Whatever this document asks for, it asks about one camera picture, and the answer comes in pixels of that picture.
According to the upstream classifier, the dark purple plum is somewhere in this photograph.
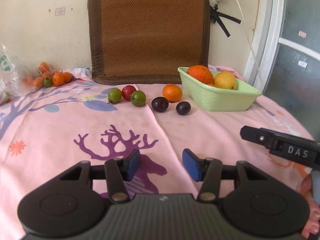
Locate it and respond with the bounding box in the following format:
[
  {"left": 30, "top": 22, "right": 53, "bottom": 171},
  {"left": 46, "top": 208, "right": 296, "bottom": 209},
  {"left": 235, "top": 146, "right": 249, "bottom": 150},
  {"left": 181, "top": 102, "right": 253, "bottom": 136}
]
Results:
[
  {"left": 151, "top": 96, "right": 169, "bottom": 113},
  {"left": 176, "top": 101, "right": 191, "bottom": 115}
]

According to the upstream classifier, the pile tangerine right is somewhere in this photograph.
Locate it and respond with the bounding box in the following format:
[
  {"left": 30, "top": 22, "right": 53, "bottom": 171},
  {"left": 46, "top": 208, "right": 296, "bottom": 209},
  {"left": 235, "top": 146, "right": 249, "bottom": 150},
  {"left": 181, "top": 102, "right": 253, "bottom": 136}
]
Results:
[{"left": 63, "top": 72, "right": 73, "bottom": 83}]

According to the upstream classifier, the light green plastic basin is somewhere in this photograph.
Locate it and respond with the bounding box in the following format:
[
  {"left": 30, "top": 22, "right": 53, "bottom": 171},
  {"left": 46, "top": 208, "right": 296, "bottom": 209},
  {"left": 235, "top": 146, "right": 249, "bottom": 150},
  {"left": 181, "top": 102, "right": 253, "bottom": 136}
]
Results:
[{"left": 177, "top": 67, "right": 261, "bottom": 112}]

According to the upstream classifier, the large yellow grapefruit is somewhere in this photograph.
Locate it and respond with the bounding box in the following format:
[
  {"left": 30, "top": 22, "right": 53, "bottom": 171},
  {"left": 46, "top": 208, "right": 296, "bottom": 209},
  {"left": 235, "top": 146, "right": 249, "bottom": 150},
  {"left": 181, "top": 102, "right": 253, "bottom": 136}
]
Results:
[{"left": 214, "top": 71, "right": 237, "bottom": 90}]

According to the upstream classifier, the pink printed bedsheet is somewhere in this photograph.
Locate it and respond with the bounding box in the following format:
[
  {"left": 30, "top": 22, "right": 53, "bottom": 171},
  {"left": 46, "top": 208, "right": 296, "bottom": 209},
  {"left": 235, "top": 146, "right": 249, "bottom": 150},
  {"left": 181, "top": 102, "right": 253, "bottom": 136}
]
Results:
[{"left": 1, "top": 69, "right": 312, "bottom": 239}]

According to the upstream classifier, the green tomato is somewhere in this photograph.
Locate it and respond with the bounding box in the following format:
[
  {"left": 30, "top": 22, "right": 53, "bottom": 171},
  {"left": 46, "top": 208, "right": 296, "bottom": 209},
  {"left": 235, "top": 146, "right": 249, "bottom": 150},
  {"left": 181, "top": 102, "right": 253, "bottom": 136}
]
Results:
[
  {"left": 107, "top": 88, "right": 122, "bottom": 104},
  {"left": 130, "top": 90, "right": 146, "bottom": 107}
]

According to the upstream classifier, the white power cable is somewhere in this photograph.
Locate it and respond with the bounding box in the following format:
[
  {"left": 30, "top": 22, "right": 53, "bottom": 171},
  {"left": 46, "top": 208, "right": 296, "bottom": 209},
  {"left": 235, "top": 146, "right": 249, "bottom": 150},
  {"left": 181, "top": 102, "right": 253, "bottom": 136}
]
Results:
[{"left": 228, "top": 0, "right": 266, "bottom": 91}]

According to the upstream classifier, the red tomato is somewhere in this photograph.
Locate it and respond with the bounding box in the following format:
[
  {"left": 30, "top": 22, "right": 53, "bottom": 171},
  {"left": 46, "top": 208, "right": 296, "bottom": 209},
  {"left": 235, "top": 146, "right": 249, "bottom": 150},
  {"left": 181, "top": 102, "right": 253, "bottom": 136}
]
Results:
[{"left": 121, "top": 85, "right": 136, "bottom": 101}]

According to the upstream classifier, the brown woven seat cushion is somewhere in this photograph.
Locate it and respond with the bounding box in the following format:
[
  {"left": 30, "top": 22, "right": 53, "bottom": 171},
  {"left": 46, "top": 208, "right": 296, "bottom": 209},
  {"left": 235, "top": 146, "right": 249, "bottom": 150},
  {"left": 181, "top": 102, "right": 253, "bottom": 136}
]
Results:
[{"left": 87, "top": 0, "right": 210, "bottom": 85}]

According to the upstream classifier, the pile tangerine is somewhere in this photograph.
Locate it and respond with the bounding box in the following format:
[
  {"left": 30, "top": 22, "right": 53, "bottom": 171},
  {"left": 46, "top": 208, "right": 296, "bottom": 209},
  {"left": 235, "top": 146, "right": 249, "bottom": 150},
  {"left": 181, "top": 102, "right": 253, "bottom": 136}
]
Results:
[
  {"left": 52, "top": 72, "right": 65, "bottom": 87},
  {"left": 63, "top": 72, "right": 73, "bottom": 83},
  {"left": 39, "top": 62, "right": 52, "bottom": 74}
]

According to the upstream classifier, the wall sticker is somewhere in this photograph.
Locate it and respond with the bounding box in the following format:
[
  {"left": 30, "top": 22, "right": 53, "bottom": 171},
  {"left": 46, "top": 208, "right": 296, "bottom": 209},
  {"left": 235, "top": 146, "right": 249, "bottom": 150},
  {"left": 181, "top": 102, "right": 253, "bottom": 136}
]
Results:
[{"left": 55, "top": 7, "right": 66, "bottom": 16}]

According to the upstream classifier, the clear plastic bag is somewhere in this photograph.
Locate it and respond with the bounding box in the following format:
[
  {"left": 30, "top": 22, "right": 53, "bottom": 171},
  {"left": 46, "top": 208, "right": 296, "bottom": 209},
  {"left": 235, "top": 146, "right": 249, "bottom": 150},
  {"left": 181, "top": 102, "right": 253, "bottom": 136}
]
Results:
[{"left": 1, "top": 43, "right": 28, "bottom": 105}]

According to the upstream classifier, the large orange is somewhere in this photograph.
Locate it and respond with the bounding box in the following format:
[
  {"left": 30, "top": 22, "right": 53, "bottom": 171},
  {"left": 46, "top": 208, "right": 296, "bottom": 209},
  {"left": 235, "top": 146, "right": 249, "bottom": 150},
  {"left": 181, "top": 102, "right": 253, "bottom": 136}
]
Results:
[{"left": 187, "top": 65, "right": 214, "bottom": 85}]

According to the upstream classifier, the pile tangerine front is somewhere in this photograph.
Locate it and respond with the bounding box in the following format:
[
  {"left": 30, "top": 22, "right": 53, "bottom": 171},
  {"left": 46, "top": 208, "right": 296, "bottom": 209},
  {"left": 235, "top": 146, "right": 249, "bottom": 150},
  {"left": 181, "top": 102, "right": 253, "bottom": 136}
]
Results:
[{"left": 52, "top": 72, "right": 65, "bottom": 87}]

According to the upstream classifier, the pile tangerine back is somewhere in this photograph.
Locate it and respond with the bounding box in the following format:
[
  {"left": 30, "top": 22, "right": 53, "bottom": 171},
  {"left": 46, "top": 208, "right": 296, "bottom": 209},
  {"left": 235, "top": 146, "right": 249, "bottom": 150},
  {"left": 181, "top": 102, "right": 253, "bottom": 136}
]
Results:
[{"left": 39, "top": 62, "right": 52, "bottom": 74}]

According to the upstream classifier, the white window frame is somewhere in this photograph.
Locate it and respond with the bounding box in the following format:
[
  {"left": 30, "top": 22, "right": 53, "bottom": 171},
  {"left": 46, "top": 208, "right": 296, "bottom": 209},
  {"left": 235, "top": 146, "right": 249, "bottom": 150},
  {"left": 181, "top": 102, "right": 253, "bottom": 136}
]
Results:
[{"left": 243, "top": 0, "right": 319, "bottom": 91}]

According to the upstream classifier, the pile green fruit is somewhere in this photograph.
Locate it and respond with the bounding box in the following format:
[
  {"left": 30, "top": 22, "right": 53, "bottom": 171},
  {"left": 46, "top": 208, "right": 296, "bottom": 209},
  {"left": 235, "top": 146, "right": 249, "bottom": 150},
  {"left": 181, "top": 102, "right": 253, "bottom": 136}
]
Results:
[{"left": 43, "top": 77, "right": 53, "bottom": 88}]

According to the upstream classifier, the right human hand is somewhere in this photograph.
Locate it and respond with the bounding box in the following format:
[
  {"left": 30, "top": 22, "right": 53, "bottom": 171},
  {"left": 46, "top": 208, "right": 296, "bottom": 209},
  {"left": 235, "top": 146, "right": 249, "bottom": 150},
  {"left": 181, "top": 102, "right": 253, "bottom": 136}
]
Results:
[{"left": 300, "top": 170, "right": 319, "bottom": 239}]

